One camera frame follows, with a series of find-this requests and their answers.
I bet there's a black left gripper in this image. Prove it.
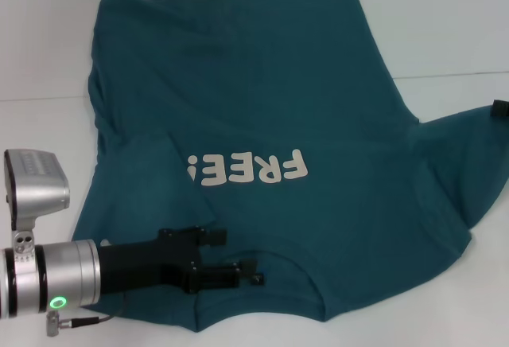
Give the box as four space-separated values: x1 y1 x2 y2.
99 226 258 294

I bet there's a teal t-shirt with FREE print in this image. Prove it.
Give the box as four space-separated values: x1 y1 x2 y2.
71 0 500 322

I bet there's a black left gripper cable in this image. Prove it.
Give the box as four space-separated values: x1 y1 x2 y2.
45 308 125 338

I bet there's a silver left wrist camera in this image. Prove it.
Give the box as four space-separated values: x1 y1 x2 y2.
3 148 72 251

